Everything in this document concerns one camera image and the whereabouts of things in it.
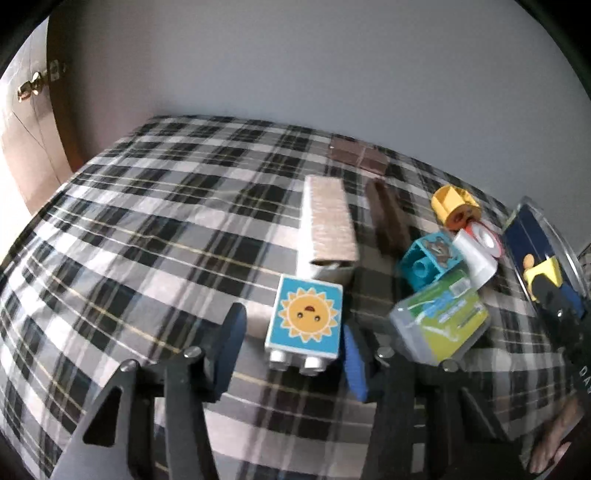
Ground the teal bear toy block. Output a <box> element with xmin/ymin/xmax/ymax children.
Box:
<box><xmin>399</xmin><ymin>231</ymin><xmax>463</xmax><ymax>292</ymax></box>

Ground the blue cookie tin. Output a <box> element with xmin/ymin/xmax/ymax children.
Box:
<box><xmin>501</xmin><ymin>196</ymin><xmax>590</xmax><ymax>318</ymax></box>

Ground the yellow toy block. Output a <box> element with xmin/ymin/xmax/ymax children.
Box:
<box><xmin>431</xmin><ymin>185</ymin><xmax>482</xmax><ymax>232</ymax></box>

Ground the sun picture toy block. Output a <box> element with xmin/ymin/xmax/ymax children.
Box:
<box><xmin>264</xmin><ymin>275</ymin><xmax>344</xmax><ymax>376</ymax></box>

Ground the black white plaid tablecloth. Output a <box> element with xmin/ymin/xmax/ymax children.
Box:
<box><xmin>1</xmin><ymin>116</ymin><xmax>401</xmax><ymax>479</ymax></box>

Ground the brown wallet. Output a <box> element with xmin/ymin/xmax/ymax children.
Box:
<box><xmin>329</xmin><ymin>137</ymin><xmax>389</xmax><ymax>176</ymax></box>

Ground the person's hand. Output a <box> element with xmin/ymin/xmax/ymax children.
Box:
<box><xmin>528</xmin><ymin>396</ymin><xmax>584</xmax><ymax>474</ymax></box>

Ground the brown wooden door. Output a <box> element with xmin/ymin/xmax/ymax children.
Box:
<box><xmin>1</xmin><ymin>13</ymin><xmax>86</xmax><ymax>214</ymax></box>

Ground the brass door knob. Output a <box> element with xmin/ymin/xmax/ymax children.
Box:
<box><xmin>16</xmin><ymin>71</ymin><xmax>48</xmax><ymax>103</ymax></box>

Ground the white box with beige top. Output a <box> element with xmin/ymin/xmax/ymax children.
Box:
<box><xmin>297</xmin><ymin>175</ymin><xmax>359</xmax><ymax>286</ymax></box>

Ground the small yellow block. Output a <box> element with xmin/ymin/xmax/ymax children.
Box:
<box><xmin>522</xmin><ymin>254</ymin><xmax>563</xmax><ymax>302</ymax></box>

